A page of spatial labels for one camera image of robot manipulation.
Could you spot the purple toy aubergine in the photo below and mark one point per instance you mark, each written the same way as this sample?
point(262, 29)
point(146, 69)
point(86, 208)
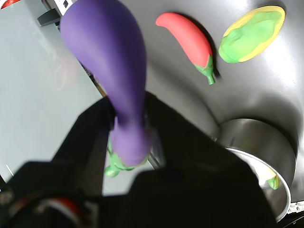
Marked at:
point(107, 59)

